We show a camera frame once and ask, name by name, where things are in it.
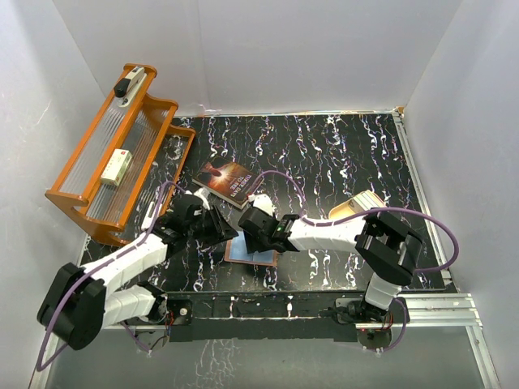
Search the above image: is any beige oval tray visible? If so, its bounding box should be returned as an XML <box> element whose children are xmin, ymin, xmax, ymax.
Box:
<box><xmin>328</xmin><ymin>196</ymin><xmax>363</xmax><ymax>220</ymax></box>

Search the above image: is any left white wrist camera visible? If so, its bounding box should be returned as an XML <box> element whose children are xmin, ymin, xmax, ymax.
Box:
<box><xmin>192</xmin><ymin>187</ymin><xmax>211</xmax><ymax>210</ymax></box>

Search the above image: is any black white stapler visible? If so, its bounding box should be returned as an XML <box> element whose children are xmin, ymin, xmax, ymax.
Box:
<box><xmin>114</xmin><ymin>66</ymin><xmax>147</xmax><ymax>108</ymax></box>

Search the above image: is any small white green box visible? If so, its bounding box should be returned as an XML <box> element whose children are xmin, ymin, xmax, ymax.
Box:
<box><xmin>101</xmin><ymin>148</ymin><xmax>133</xmax><ymax>186</ymax></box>

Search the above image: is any stack of credit cards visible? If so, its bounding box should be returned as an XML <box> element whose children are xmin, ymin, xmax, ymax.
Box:
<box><xmin>352</xmin><ymin>190</ymin><xmax>386</xmax><ymax>211</ymax></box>

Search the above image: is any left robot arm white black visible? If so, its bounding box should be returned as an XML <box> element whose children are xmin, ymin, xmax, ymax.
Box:
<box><xmin>36</xmin><ymin>194</ymin><xmax>238</xmax><ymax>350</ymax></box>

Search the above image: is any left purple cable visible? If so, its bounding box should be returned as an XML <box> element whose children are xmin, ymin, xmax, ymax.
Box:
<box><xmin>34</xmin><ymin>180</ymin><xmax>195</xmax><ymax>373</ymax></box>

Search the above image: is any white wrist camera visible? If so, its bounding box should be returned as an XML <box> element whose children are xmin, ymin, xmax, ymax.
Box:
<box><xmin>248</xmin><ymin>194</ymin><xmax>276</xmax><ymax>216</ymax></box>
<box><xmin>192</xmin><ymin>187</ymin><xmax>211</xmax><ymax>210</ymax></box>

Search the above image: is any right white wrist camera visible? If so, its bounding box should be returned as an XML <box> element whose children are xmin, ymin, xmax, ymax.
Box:
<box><xmin>248</xmin><ymin>194</ymin><xmax>276</xmax><ymax>216</ymax></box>

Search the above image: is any orange wooden shelf rack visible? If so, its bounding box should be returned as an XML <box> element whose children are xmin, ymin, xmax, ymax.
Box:
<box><xmin>45</xmin><ymin>63</ymin><xmax>196</xmax><ymax>246</ymax></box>

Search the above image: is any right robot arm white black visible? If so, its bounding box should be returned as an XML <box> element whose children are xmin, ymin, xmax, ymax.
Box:
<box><xmin>238</xmin><ymin>207</ymin><xmax>422</xmax><ymax>323</ymax></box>

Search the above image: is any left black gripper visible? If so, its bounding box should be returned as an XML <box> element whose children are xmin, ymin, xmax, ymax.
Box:
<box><xmin>186</xmin><ymin>205</ymin><xmax>238</xmax><ymax>246</ymax></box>

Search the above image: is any dark paperback book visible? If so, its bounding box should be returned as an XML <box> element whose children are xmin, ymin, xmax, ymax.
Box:
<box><xmin>192</xmin><ymin>156</ymin><xmax>264</xmax><ymax>210</ymax></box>

